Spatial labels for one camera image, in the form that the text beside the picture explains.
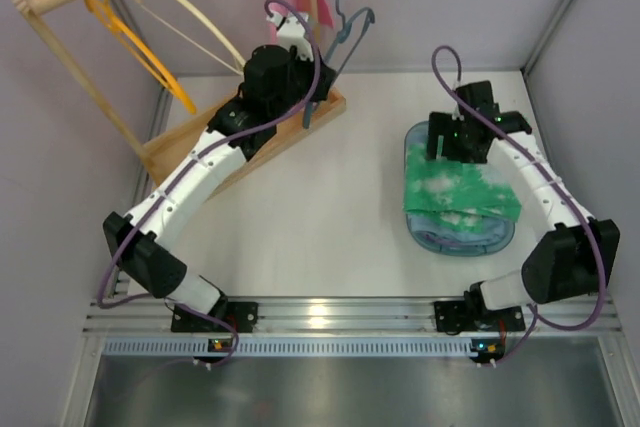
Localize green tie-dye trousers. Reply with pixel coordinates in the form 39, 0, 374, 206
403, 144, 522, 232

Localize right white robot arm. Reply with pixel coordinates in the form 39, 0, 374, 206
426, 81, 620, 319

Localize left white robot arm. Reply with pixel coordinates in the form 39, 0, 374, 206
103, 45, 335, 320

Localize cream plastic hanger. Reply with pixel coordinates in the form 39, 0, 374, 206
133, 0, 246, 75

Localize orange plastic hanger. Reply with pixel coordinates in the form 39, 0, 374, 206
84, 0, 197, 115

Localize light blue folded cloth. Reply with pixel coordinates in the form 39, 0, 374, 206
407, 127, 511, 246

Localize blue plastic tray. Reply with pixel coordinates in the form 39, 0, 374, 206
403, 121, 521, 257

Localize wooden clothes rack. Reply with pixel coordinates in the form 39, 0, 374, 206
11, 0, 346, 193

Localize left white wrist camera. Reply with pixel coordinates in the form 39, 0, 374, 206
266, 12, 314, 61

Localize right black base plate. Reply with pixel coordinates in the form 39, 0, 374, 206
433, 300, 482, 335

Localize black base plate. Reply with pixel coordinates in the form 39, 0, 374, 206
433, 300, 482, 335
170, 301, 259, 333

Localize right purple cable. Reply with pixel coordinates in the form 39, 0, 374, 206
432, 45, 609, 366

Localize purple cable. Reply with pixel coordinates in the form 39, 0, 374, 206
97, 0, 321, 368
432, 45, 609, 366

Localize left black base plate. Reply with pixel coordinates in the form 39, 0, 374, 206
170, 301, 259, 333

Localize aluminium mounting rail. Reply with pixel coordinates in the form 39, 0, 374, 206
81, 296, 622, 337

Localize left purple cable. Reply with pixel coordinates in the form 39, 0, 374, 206
97, 0, 321, 368

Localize perforated grey cable duct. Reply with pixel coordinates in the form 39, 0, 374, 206
103, 337, 502, 357

